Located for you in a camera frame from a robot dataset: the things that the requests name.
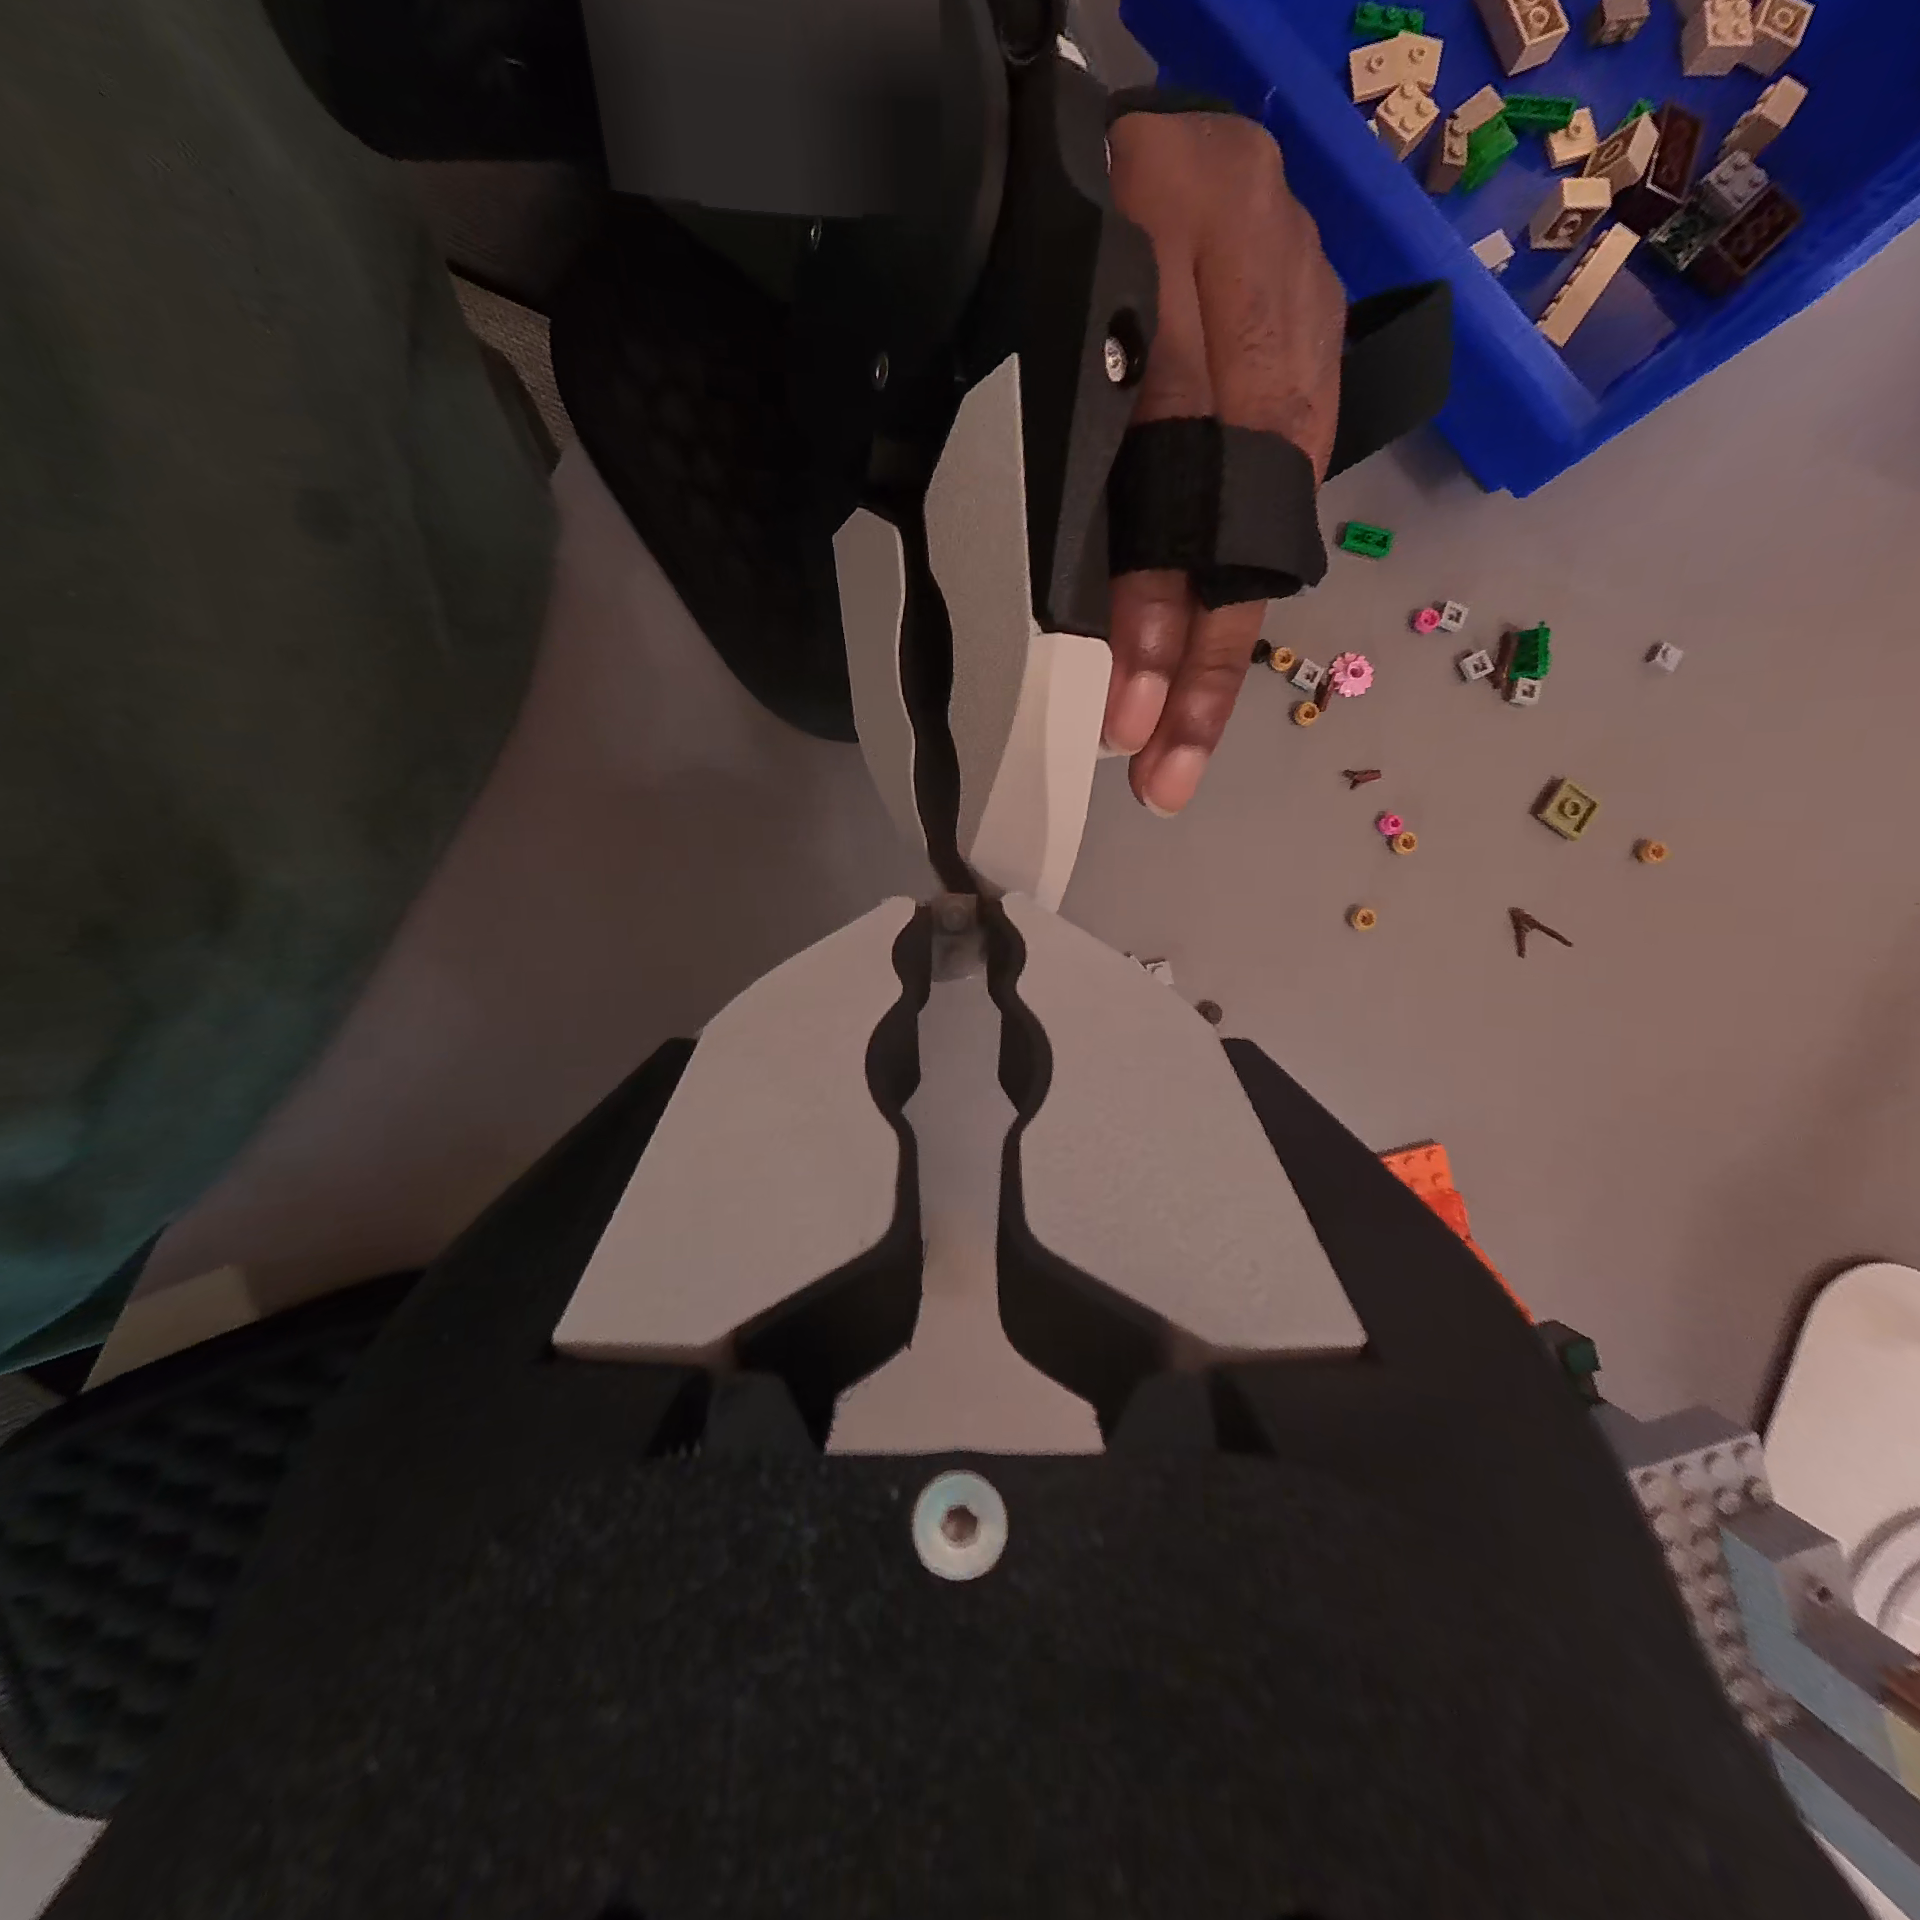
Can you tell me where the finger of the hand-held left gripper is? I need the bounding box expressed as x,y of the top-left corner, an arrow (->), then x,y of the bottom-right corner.
831,507 -> 961,887
921,355 -> 1116,915

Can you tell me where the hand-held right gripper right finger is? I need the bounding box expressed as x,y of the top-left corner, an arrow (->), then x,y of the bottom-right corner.
982,891 -> 1369,1379

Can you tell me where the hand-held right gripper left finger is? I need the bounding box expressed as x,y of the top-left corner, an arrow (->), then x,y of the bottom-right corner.
551,896 -> 924,1379

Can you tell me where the grey desk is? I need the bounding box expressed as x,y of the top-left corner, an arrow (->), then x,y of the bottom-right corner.
88,256 -> 1920,1426

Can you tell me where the person's left hand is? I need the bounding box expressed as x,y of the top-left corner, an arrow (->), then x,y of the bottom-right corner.
1101,112 -> 1344,812

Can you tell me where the blue plastic bin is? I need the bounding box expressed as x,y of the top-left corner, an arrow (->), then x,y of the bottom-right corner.
1118,0 -> 1920,500

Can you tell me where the pile of loose bricks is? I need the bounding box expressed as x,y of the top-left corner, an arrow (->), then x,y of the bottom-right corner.
1341,0 -> 1824,355

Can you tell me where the multicoloured brick model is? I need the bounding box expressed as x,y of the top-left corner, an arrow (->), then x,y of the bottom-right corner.
1376,1140 -> 1920,1823

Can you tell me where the green sweatshirt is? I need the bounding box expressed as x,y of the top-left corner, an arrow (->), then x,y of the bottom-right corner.
0,0 -> 569,1373

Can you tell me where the white rounded object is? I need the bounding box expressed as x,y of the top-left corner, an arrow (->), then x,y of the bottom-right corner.
1757,1259 -> 1920,1637

